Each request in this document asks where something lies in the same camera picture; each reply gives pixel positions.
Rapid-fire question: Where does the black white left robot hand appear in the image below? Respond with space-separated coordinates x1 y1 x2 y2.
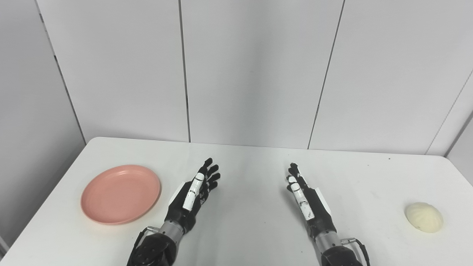
164 158 221 234

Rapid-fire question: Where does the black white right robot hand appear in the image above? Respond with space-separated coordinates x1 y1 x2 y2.
285 163 337 241

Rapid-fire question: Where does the pink round plate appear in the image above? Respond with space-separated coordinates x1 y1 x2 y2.
81 165 161 225

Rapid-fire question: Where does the cream steamed bun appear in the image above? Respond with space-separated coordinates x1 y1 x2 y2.
404 202 444 233

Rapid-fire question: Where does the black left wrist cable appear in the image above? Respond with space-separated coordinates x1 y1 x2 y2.
127 226 160 263

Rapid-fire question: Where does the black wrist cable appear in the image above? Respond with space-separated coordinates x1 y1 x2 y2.
342 238 371 266
127 226 160 263

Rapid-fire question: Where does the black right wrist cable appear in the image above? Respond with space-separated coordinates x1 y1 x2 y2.
342 238 371 266

